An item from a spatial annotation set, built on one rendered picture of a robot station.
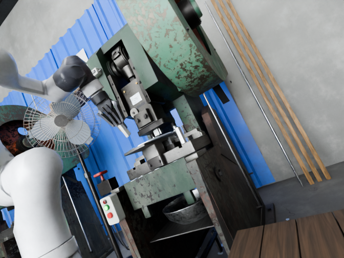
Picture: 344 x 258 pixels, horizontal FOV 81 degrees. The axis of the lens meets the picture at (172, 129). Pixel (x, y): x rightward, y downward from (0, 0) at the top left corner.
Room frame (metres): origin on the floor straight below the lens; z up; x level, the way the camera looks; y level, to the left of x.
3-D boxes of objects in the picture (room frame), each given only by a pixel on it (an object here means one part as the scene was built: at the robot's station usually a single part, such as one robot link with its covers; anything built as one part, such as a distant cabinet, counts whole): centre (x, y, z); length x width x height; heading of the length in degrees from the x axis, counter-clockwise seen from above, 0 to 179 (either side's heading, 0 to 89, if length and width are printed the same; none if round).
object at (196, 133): (1.15, -0.07, 0.76); 0.17 x 0.06 x 0.10; 65
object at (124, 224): (1.46, 0.27, 0.45); 0.92 x 0.12 x 0.90; 155
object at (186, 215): (1.22, 0.08, 0.36); 0.34 x 0.34 x 0.10
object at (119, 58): (1.22, 0.08, 1.27); 0.21 x 0.12 x 0.34; 155
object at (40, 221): (0.51, 0.38, 0.71); 0.18 x 0.11 x 0.25; 62
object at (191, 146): (1.22, 0.08, 0.68); 0.45 x 0.30 x 0.06; 65
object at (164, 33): (1.17, -0.27, 1.33); 1.03 x 0.28 x 0.82; 155
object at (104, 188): (1.14, 0.46, 0.62); 0.10 x 0.06 x 0.20; 65
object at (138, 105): (1.18, 0.10, 1.04); 0.17 x 0.15 x 0.30; 155
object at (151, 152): (1.06, 0.15, 0.72); 0.25 x 0.14 x 0.14; 155
